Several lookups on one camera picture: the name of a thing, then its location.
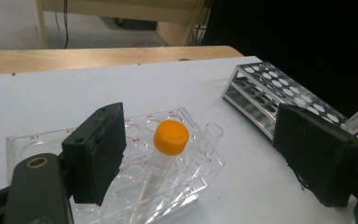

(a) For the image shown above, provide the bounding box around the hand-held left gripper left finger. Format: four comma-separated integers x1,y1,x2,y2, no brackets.
61,102,128,207

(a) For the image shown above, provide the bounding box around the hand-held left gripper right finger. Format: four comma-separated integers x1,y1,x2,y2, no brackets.
272,103,358,208

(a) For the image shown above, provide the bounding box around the metal test tube rack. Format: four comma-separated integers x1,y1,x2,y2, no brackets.
220,61,358,162

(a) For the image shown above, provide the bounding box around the orange cap test tube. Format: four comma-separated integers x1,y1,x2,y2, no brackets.
130,119,190,224

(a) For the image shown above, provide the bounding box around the clear acrylic test tube rack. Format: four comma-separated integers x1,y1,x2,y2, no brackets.
5,105,227,224

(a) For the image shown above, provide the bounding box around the clear glass tube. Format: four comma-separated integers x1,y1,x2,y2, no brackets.
195,121,225,162

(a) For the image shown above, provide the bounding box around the white table cover sheet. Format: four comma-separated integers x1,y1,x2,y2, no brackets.
0,55,358,224

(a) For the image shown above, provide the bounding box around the wooden table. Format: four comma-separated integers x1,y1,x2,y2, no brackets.
0,45,243,76

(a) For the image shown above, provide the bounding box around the black box on floor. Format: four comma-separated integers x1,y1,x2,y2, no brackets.
115,17,158,31

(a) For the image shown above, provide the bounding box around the black hanging cable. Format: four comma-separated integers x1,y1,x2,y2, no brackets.
54,0,70,49

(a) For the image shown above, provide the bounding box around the wooden furniture frame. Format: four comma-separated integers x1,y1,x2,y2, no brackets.
35,0,213,49

